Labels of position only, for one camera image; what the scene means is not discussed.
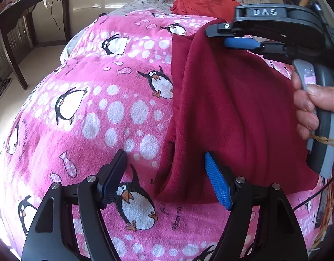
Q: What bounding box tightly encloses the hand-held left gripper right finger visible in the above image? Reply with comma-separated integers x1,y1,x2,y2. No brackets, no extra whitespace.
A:
204,152,310,261

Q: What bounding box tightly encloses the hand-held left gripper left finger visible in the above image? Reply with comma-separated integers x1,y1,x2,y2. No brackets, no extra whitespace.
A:
21,149,129,261

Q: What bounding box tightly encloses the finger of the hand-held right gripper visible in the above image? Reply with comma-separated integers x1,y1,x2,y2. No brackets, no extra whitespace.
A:
224,37,288,60
205,22,254,38

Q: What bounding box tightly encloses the maroon knit garment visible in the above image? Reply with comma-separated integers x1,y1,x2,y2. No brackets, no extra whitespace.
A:
155,18,320,204

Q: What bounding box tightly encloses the person's right hand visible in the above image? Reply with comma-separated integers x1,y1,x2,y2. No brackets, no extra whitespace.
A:
292,71,334,166

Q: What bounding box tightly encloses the red heart cushion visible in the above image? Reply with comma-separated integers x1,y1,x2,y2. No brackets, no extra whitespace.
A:
171,0,238,19

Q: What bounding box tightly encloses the pink penguin printed blanket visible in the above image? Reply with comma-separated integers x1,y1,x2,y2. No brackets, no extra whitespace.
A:
0,8,334,261

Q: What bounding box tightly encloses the dark patterned floor mat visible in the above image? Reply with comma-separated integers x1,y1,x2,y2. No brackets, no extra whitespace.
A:
0,77,12,96

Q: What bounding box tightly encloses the dark wooden table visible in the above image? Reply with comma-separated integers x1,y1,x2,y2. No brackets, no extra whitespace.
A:
0,0,72,91

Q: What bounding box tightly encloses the thin black cable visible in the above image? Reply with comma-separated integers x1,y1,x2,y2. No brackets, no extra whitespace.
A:
49,0,61,31

